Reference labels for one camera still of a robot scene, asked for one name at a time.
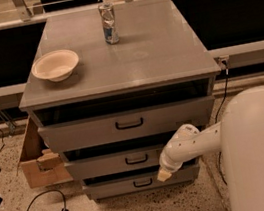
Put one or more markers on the grey drawer cabinet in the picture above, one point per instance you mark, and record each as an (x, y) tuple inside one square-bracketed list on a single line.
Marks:
[(158, 60)]

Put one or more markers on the grey bottom drawer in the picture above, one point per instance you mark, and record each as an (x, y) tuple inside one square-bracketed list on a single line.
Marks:
[(105, 186)]

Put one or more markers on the white paper bowl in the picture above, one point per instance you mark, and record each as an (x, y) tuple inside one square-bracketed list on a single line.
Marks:
[(55, 66)]

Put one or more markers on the silver blue drink can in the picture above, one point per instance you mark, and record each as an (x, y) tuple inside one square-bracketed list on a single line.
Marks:
[(107, 16)]

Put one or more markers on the brown cardboard box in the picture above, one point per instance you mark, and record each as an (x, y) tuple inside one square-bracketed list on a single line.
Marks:
[(38, 163)]

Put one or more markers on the grey drawer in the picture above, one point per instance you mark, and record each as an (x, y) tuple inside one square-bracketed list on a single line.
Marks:
[(154, 120), (116, 157), (105, 186)]

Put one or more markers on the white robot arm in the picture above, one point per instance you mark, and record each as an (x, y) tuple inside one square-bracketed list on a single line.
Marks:
[(239, 136)]

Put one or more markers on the foam gripper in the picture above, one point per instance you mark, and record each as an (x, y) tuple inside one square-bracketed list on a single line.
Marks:
[(166, 166)]

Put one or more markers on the grey top drawer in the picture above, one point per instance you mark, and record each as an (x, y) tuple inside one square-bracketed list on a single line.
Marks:
[(154, 120)]

